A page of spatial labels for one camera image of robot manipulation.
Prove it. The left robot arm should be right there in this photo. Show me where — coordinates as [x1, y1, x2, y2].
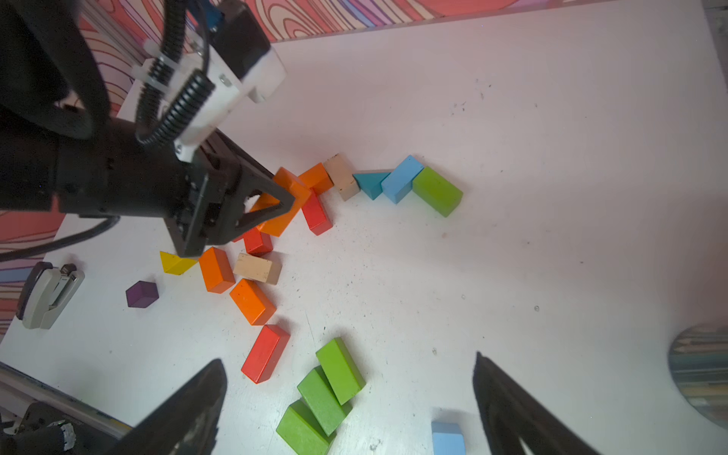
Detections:
[1, 1, 295, 262]

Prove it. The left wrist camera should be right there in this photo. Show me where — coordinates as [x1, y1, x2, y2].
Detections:
[134, 1, 286, 162]

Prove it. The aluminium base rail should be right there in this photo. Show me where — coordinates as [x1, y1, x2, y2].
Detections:
[1, 363, 132, 454]

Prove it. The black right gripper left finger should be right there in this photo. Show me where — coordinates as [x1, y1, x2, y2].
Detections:
[109, 359, 228, 454]

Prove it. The purple cube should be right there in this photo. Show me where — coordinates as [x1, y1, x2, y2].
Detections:
[125, 281, 159, 309]

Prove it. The natural wood block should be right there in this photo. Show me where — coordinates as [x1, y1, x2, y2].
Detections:
[323, 154, 360, 201]
[233, 253, 282, 286]

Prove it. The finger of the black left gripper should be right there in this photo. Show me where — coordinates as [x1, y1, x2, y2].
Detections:
[218, 132, 295, 213]
[226, 195, 297, 243]

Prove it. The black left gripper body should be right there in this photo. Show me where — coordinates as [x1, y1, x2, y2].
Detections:
[165, 130, 250, 258]

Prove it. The green block top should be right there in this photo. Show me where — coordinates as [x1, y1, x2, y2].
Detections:
[413, 167, 464, 217]

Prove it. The red block right pair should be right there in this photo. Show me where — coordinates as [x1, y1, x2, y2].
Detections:
[242, 227, 273, 257]

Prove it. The light blue cube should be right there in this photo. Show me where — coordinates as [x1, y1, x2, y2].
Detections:
[431, 422, 466, 455]

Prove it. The orange block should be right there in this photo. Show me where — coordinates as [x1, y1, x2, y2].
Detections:
[299, 163, 334, 195]
[229, 279, 277, 326]
[249, 166, 313, 238]
[198, 246, 236, 294]

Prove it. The red block small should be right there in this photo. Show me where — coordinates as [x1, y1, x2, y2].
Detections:
[301, 193, 333, 236]

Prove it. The yellow triangle block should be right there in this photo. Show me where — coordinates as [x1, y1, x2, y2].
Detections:
[159, 251, 197, 276]

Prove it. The light blue long block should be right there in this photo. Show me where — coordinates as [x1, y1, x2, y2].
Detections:
[381, 155, 424, 204]

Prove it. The green block row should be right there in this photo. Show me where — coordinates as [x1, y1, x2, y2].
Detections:
[276, 399, 336, 455]
[297, 366, 353, 436]
[316, 337, 366, 405]

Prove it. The grey stapler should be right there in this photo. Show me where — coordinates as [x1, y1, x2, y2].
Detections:
[16, 262, 85, 330]

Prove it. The red block front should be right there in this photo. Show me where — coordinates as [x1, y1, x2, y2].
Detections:
[241, 324, 290, 384]

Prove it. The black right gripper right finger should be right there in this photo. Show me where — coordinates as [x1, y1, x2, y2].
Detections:
[473, 354, 596, 454]

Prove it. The teal triangle block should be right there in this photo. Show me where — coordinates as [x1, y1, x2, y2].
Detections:
[354, 172, 390, 200]

